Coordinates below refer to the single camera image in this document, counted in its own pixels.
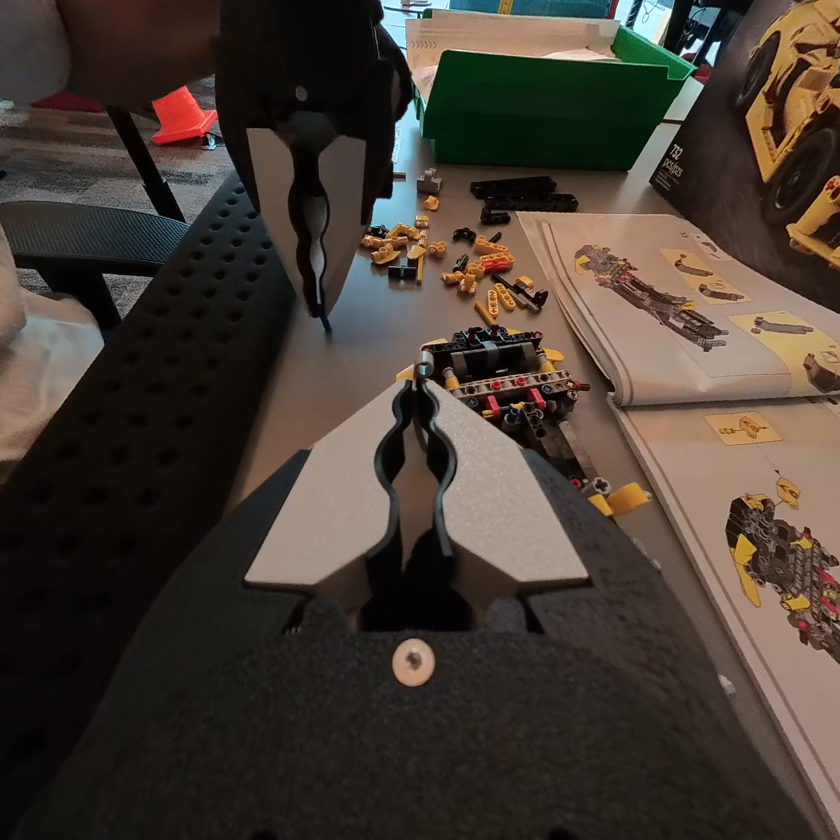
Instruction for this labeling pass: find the orange traffic cone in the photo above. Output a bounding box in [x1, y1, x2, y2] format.
[151, 85, 219, 147]

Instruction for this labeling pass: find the dark ribbed lego panel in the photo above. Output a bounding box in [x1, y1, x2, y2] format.
[469, 175, 580, 227]

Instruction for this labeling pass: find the lego set box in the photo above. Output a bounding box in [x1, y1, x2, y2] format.
[648, 0, 840, 315]

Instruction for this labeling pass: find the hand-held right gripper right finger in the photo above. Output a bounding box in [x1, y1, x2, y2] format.
[423, 381, 592, 616]

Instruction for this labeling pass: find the teal wrapped package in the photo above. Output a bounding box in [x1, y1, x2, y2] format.
[448, 0, 613, 21]

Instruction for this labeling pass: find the grey lego seat piece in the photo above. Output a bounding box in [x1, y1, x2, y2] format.
[415, 350, 439, 450]

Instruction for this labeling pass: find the lego car chassis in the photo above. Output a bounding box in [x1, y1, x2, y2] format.
[395, 325, 652, 519]

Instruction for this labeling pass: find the teal mesh office chair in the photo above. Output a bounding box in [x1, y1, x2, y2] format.
[0, 200, 191, 329]

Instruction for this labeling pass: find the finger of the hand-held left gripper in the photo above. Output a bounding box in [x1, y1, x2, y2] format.
[314, 133, 376, 319]
[246, 126, 326, 319]

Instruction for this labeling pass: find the pile of yellow lego pieces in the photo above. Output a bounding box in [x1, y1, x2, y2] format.
[360, 196, 551, 327]

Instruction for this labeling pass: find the person's left forearm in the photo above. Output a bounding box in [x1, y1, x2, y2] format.
[59, 0, 224, 111]

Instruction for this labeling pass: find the lego instruction booklet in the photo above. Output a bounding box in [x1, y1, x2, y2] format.
[514, 210, 840, 824]

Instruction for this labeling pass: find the green plastic bin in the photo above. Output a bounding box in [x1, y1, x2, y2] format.
[419, 26, 698, 173]

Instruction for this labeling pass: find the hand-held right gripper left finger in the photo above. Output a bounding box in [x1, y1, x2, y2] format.
[244, 379, 416, 614]

